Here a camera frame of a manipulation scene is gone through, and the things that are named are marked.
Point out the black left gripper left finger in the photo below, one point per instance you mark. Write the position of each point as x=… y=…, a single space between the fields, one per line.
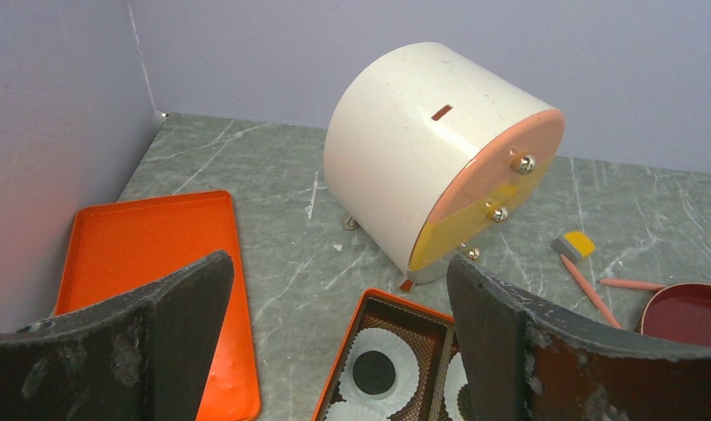
x=142 y=355

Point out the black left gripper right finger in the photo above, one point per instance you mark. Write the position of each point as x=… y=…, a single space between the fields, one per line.
x=527 y=358

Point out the black round cookie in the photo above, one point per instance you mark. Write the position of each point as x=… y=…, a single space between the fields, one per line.
x=374 y=373

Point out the white paper cup back middle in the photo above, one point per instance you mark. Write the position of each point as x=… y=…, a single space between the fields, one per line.
x=457 y=398

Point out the white paper cup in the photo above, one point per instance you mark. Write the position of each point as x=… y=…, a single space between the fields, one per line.
x=457 y=398
x=406 y=367
x=344 y=411

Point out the pink chopstick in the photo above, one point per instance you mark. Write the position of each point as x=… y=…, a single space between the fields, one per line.
x=590 y=292
x=631 y=284

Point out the orange tin lid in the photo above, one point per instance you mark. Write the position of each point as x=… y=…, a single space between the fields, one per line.
x=114 y=248

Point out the white paper cup back left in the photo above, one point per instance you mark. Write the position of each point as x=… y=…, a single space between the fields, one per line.
x=406 y=367

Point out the orange cookie tin box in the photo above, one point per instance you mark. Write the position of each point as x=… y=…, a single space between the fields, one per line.
x=430 y=334

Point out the yellow grey eraser block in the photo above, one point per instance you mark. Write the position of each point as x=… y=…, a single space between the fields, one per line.
x=575 y=246

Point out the red round plate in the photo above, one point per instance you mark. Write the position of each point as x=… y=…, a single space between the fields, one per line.
x=680 y=313

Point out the white paper cup front left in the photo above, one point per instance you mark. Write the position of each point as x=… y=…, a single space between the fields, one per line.
x=344 y=411

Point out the white round drawer cabinet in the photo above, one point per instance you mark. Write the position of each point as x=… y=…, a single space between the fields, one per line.
x=426 y=149

